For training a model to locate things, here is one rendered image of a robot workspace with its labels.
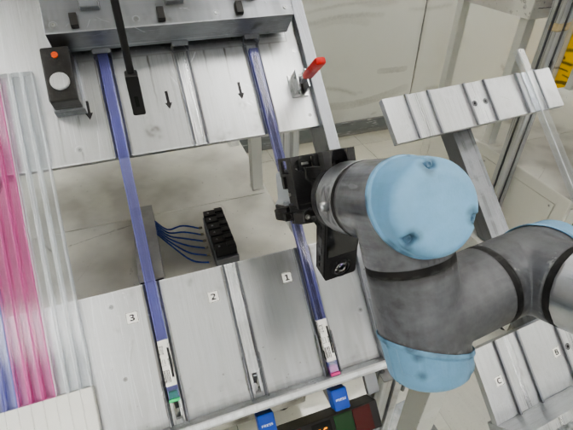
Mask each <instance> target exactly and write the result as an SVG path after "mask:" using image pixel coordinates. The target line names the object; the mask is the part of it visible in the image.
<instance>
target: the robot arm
mask: <svg viewBox="0 0 573 430"><path fill-rule="evenodd" d="M310 156H311V158H310ZM282 161H285V162H286V169H285V170H284V167H283V162H282ZM278 166H279V170H280V171H278V172H277V173H276V185H277V194H278V200H277V202H276V203H275V207H276V209H275V217H276V219H277V220H280V221H285V222H287V221H292V224H310V223H315V225H316V267H317V269H318V270H319V271H320V273H321V275H322V277H323V278H324V280H325V281H327V280H330V279H333V278H335V277H338V276H343V275H345V274H348V273H351V272H353V271H354V270H355V269H356V255H357V246H358V240H359V244H360V249H361V253H362V261H363V264H364V266H365V271H366V276H367V280H368V287H369V292H370V296H371V300H372V304H373V312H374V315H375V320H376V324H377V330H376V334H377V337H378V339H379V340H380V343H381V346H382V350H383V353H384V356H385V362H386V366H387V369H388V371H389V373H390V374H391V376H392V377H393V379H394V380H396V382H398V383H399V384H401V385H403V386H405V387H406V388H409V389H412V390H415V391H418V392H446V391H450V390H453V389H455V388H457V387H459V386H462V385H464V384H465V383H466V382H468V381H469V379H470V377H471V375H472V373H473V371H474V369H475V363H474V356H475V355H476V351H475V348H474V346H473V345H472V343H473V341H475V340H478V339H480V338H482V337H484V336H485V335H487V334H490V333H492V332H494V331H496V330H497V329H499V328H502V327H504V326H506V325H507V324H509V323H512V322H514V321H516V320H518V319H519V318H521V317H524V316H533V317H536V318H538V319H540V320H542V321H544V322H546V323H549V324H552V325H553V326H555V327H557V328H561V329H563V330H564V331H566V332H568V333H571V334H573V226H572V225H571V224H568V223H566V222H563V221H559V220H552V219H548V220H542V221H538V222H535V223H532V224H523V225H519V226H517V227H514V228H512V229H510V230H508V231H507V232H506V233H504V234H503V235H498V236H497V237H494V238H492V239H489V240H487V241H484V242H481V243H479V244H477V245H474V246H472V247H468V248H466V249H463V250H461V251H459V252H456V251H457V250H458V249H460V248H461V247H462V246H463V245H464V244H465V243H466V241H467V240H468V239H469V237H470V236H471V234H472V232H473V230H474V225H473V223H474V220H475V217H476V213H478V196H477V192H476V190H475V187H474V185H473V183H472V180H471V179H470V178H469V176H468V175H467V174H466V172H465V171H464V170H463V169H462V168H460V167H459V166H458V165H456V164H455V163H454V162H452V161H450V160H446V159H444V158H440V157H434V156H428V155H413V154H399V155H394V156H391V157H389V158H383V159H373V160H356V155H355V149H354V147H349V148H337V149H331V150H326V151H323V152H318V153H313V154H305V155H299V156H295V157H290V158H284V159H278Z"/></svg>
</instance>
